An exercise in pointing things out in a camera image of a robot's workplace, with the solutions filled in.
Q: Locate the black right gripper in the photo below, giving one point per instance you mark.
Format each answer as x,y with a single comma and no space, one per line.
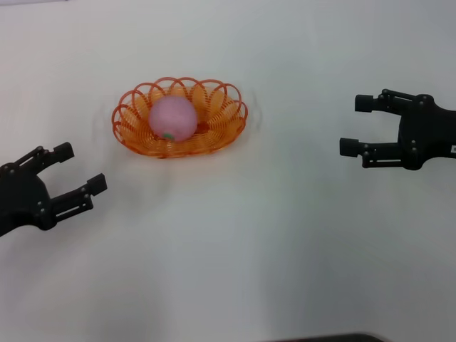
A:
427,132

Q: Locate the pink peach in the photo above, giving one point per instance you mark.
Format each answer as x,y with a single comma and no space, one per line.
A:
172,115

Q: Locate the dark rounded robot base edge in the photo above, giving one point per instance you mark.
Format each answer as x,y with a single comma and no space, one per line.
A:
338,338

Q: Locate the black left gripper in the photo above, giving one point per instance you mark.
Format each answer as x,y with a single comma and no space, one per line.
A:
21,199

